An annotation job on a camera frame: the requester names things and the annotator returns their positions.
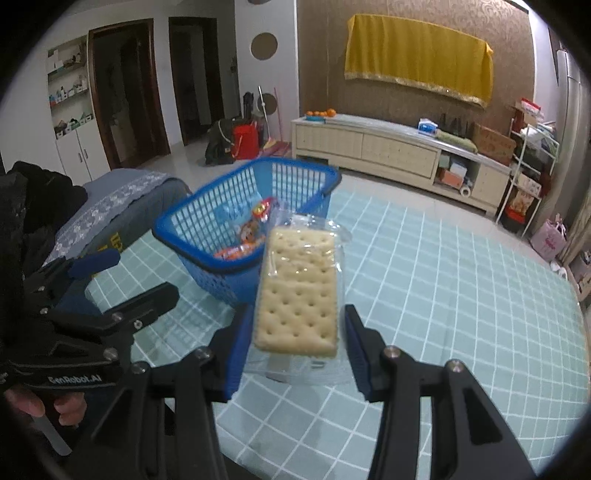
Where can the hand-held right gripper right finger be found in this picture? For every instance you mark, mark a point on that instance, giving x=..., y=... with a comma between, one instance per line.
x=358, y=355

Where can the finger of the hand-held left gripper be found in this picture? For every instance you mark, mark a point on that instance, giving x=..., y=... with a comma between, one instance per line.
x=94, y=263
x=152, y=300

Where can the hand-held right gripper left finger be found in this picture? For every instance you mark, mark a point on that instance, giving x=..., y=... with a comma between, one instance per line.
x=240, y=355

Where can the clear cracker packet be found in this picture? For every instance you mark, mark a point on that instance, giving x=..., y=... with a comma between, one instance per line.
x=298, y=295

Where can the orange snack packet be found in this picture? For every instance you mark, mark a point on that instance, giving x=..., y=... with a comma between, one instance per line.
x=235, y=251

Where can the blue plastic basket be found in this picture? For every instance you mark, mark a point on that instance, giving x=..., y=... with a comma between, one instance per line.
x=207, y=207

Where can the person's left hand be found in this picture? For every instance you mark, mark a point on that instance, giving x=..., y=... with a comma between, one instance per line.
x=25, y=401

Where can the sofa with grey-blue cover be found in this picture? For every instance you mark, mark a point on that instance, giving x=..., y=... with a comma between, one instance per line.
x=129, y=194

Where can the black garment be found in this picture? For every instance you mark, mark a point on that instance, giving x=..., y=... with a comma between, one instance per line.
x=32, y=207

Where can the white cabinet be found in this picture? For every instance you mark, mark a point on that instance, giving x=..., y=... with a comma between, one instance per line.
x=78, y=152

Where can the green checked tablecloth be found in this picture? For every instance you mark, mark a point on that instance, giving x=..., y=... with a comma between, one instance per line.
x=438, y=277

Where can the red yellow snack pouch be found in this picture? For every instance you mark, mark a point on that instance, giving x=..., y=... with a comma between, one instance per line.
x=263, y=210

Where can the black bag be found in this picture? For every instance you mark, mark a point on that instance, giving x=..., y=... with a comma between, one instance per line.
x=219, y=145

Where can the dark wooden door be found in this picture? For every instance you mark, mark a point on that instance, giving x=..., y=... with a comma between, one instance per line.
x=124, y=92
x=194, y=78

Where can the red bucket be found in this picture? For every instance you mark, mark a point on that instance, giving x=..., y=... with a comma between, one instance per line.
x=244, y=143

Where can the pink broom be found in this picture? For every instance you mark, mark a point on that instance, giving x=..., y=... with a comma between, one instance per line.
x=277, y=147

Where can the cream TV cabinet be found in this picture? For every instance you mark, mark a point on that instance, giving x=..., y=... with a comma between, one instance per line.
x=392, y=147

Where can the white slippers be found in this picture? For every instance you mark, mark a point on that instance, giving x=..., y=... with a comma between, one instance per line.
x=559, y=270

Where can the pink bag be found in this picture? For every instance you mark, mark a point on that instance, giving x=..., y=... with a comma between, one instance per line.
x=549, y=242

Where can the mop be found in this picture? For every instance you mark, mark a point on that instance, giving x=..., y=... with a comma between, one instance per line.
x=264, y=106

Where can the green cushion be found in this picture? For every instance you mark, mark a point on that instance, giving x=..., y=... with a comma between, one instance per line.
x=455, y=141

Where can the blue tissue box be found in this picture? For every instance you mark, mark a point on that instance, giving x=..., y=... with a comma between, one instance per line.
x=427, y=127

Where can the white metal rack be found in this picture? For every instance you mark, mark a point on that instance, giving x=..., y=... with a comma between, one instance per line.
x=526, y=184

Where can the plate of oranges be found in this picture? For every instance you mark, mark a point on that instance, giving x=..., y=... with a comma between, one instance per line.
x=321, y=114

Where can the brown cardboard box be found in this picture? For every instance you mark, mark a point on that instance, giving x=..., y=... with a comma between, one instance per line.
x=494, y=145

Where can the yellow cloth cover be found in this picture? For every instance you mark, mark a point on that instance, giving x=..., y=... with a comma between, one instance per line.
x=415, y=55

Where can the standing air conditioner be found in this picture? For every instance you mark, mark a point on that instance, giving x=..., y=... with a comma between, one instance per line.
x=572, y=101

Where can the round brown wall decor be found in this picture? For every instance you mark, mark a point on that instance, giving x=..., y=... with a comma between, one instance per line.
x=264, y=46

